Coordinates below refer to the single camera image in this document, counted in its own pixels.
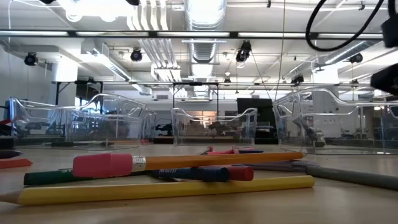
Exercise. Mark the long overhead light rail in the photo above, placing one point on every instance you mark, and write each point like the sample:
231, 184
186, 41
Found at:
71, 33

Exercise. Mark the black metal rack frame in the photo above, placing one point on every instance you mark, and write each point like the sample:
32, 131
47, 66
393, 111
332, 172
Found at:
77, 82
196, 83

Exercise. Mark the grey pen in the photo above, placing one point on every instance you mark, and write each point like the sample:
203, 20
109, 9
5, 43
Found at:
357, 177

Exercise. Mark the dark slim pen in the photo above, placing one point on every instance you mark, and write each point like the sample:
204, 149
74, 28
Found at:
77, 144

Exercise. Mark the silver ceiling duct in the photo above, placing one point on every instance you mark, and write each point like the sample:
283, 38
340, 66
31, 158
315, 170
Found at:
205, 18

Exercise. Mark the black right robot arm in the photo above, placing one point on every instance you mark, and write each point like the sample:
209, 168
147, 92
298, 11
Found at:
391, 31

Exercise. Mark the large black screen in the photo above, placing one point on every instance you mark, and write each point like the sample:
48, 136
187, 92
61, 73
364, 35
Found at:
255, 109

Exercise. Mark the yellow pencil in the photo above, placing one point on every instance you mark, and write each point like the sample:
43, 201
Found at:
155, 189

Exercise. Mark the green pencil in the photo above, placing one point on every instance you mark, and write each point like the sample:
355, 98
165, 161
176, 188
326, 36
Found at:
46, 177

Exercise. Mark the small red tag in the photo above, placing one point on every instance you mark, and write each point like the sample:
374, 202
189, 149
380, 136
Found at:
4, 121

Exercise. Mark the orange pencil with pink eraser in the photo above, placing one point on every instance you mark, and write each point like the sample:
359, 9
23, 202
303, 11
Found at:
217, 160
130, 142

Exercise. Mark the black ceiling spotlight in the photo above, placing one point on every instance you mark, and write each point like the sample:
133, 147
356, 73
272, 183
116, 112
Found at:
136, 55
297, 80
243, 53
31, 59
356, 58

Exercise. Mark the purple pen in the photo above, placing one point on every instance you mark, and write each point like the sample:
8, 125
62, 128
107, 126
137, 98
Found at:
9, 154

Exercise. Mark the orange eraser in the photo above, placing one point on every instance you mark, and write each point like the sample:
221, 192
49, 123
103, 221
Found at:
15, 163

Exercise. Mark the red crayon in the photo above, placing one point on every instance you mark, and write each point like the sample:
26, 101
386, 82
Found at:
242, 173

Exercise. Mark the clear plastic bin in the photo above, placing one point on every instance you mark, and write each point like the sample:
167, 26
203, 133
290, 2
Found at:
37, 124
149, 124
214, 130
342, 130

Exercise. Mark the lavender pen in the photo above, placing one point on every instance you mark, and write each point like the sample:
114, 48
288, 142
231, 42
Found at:
286, 166

